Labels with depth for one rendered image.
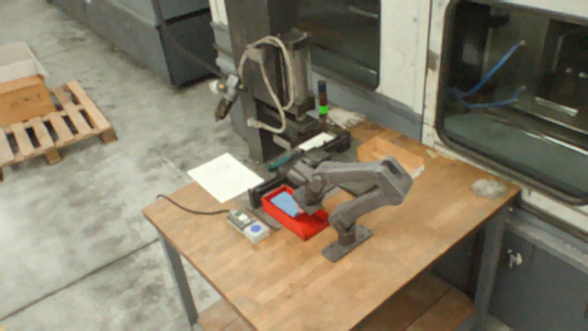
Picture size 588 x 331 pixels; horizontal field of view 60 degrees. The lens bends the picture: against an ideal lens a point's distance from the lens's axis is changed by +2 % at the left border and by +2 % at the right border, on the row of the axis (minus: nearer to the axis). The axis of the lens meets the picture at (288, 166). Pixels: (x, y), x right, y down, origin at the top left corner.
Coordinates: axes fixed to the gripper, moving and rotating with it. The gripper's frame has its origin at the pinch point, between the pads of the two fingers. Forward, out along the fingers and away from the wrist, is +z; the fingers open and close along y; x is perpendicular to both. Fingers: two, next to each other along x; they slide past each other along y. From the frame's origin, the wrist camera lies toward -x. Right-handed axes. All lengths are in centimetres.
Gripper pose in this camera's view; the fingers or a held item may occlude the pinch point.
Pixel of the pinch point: (300, 210)
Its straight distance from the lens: 182.5
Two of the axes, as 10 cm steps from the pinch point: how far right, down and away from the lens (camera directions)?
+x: -7.6, 4.2, -4.9
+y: -6.0, -7.5, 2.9
